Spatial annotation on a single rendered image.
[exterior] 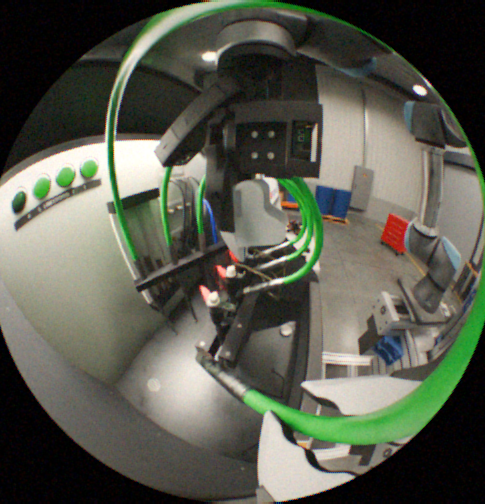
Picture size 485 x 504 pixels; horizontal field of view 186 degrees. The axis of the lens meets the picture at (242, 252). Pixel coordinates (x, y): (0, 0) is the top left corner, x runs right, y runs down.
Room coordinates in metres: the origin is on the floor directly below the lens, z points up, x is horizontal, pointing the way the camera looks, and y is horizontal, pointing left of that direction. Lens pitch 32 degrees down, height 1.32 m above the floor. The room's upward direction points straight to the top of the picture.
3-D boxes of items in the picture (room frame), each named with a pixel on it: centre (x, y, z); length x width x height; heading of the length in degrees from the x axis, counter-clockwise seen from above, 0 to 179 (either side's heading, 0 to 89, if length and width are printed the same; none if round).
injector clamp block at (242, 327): (0.28, 0.01, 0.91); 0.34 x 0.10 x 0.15; 161
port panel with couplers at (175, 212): (0.48, 0.22, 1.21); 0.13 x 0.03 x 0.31; 161
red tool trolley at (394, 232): (2.24, -3.89, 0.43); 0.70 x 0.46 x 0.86; 5
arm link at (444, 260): (0.12, -0.68, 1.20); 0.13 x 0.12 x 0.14; 9
